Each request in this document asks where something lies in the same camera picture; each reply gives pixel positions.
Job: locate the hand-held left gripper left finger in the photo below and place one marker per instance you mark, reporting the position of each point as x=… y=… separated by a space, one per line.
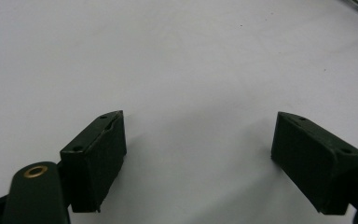
x=94 y=161

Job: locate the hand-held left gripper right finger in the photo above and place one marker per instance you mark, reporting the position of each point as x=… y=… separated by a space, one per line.
x=317 y=161

